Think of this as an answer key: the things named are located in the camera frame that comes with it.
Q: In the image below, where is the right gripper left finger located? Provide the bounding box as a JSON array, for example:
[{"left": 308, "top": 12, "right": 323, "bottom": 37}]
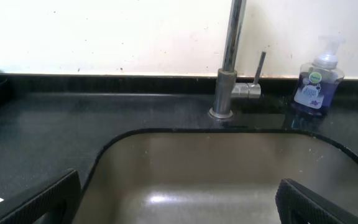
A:
[{"left": 0, "top": 169, "right": 82, "bottom": 224}]

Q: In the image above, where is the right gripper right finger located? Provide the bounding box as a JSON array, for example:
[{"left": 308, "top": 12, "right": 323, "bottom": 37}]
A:
[{"left": 275, "top": 177, "right": 358, "bottom": 224}]

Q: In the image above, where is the steel sink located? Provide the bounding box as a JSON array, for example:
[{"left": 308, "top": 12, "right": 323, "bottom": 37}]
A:
[{"left": 72, "top": 128, "right": 358, "bottom": 224}]

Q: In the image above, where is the steel tap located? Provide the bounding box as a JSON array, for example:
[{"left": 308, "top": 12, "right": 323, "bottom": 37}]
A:
[{"left": 208, "top": 0, "right": 268, "bottom": 120}]

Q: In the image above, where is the blue soap bottle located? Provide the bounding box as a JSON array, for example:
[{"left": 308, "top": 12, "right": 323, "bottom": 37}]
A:
[{"left": 290, "top": 35, "right": 346, "bottom": 118}]

